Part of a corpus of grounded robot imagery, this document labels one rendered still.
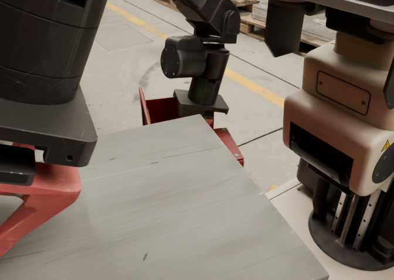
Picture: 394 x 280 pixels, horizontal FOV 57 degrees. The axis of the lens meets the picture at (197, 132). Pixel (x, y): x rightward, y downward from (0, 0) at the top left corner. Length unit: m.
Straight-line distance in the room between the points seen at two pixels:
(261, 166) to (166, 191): 1.64
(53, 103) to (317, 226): 1.14
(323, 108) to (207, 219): 0.58
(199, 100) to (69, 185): 0.54
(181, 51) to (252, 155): 1.38
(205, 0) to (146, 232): 0.47
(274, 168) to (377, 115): 1.20
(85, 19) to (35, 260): 0.13
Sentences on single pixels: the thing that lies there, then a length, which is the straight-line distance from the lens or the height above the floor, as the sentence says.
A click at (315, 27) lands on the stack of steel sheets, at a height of 0.24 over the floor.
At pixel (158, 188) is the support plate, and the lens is 0.25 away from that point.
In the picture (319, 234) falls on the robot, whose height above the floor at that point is 0.27.
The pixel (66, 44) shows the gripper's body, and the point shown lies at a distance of 0.16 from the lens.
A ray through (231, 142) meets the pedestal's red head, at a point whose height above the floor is 0.78.
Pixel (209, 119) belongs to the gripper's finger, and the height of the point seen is 0.80.
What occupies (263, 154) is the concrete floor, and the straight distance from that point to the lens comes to 1.97.
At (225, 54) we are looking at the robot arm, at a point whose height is 0.92.
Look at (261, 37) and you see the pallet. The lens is 3.58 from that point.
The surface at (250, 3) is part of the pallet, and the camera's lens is 4.38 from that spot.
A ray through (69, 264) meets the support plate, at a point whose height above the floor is 1.00.
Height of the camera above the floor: 1.17
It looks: 34 degrees down
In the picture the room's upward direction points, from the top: straight up
